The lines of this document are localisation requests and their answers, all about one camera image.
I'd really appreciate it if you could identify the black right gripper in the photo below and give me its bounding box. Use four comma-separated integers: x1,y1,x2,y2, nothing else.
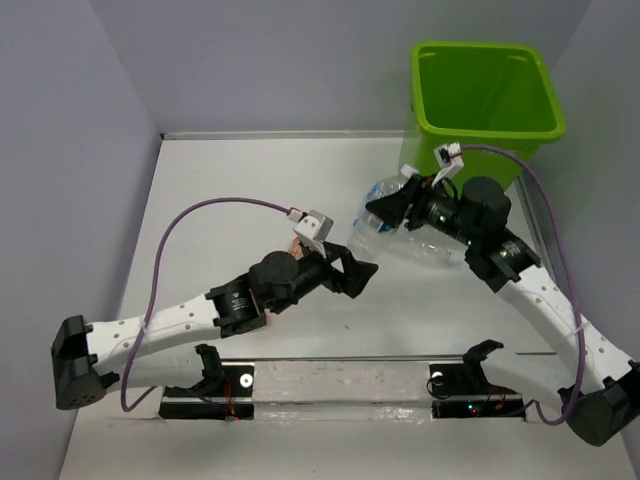
367,174,480,249

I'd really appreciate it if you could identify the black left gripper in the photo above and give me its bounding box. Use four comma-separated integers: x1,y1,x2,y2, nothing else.
268,241,377,316

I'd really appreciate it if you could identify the small clear bottle blue label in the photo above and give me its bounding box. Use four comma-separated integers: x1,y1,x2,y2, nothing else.
353,165,418,233

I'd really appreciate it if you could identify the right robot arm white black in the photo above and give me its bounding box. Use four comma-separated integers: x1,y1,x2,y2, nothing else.
365,175,639,447

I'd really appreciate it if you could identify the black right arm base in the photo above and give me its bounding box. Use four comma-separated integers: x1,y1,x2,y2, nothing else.
425,340,526,420

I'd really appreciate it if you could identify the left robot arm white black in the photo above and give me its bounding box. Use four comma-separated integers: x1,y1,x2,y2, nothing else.
50,242,378,411

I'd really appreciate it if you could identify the green plastic bin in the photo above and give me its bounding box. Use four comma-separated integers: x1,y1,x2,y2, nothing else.
399,41,566,188

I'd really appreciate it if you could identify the large clear crushed bottle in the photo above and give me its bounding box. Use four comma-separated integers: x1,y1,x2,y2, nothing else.
347,219,464,268

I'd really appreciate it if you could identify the tall orange label bottle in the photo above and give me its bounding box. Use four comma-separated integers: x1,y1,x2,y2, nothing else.
288,237,304,260

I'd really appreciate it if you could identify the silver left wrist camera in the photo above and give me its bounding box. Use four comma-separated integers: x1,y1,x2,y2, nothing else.
293,210,333,256

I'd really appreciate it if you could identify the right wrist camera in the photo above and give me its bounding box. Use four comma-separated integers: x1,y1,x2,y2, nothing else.
433,142,464,184

